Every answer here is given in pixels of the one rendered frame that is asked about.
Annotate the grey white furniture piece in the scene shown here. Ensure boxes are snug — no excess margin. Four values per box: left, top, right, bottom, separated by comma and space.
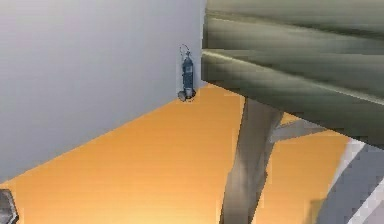
314, 137, 384, 224

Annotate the blue vacuum cleaner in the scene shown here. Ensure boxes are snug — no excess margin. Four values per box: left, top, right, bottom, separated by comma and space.
177, 44, 197, 103

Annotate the grey angular object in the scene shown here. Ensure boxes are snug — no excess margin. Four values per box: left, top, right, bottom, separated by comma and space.
0, 188, 19, 224

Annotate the olive green table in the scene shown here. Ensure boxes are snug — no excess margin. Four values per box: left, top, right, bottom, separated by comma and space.
201, 0, 384, 224

